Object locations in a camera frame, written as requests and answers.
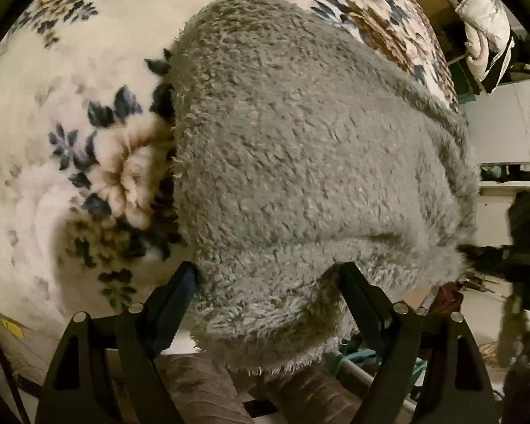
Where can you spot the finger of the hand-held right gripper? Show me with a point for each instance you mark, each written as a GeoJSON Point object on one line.
{"type": "Point", "coordinates": [486, 258]}

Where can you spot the white padded jacket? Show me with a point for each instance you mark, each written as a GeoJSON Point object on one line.
{"type": "Point", "coordinates": [483, 31]}

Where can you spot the chair draped with clothes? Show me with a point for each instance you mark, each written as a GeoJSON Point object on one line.
{"type": "Point", "coordinates": [477, 70]}

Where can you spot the grey fleece pants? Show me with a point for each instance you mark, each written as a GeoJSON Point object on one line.
{"type": "Point", "coordinates": [309, 185]}

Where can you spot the teal plastic basket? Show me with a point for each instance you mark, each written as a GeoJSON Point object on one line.
{"type": "Point", "coordinates": [366, 357]}

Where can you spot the floral printed blanket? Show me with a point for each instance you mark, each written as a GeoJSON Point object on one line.
{"type": "Point", "coordinates": [84, 141]}

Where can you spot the white wardrobe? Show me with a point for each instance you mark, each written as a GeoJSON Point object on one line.
{"type": "Point", "coordinates": [508, 123]}

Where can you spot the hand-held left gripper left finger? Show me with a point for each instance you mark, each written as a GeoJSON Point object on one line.
{"type": "Point", "coordinates": [183, 287]}

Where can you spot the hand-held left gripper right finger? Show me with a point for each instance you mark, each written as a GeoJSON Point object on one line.
{"type": "Point", "coordinates": [357, 300]}

